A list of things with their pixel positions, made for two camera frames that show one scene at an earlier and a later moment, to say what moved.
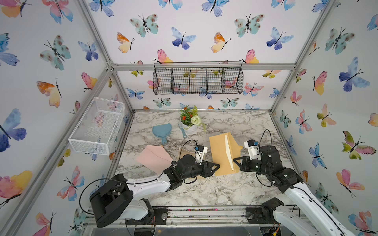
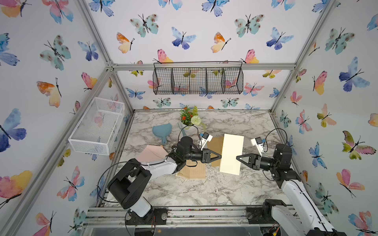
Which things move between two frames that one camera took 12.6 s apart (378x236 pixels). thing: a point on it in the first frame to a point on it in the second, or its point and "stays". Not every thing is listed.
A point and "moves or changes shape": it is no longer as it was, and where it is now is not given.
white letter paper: [229, 152] moves or changes shape
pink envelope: [155, 158] stays
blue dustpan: [162, 131] stays
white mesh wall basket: [96, 131] stays
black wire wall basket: [198, 78] stays
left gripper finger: [207, 171] to [206, 158]
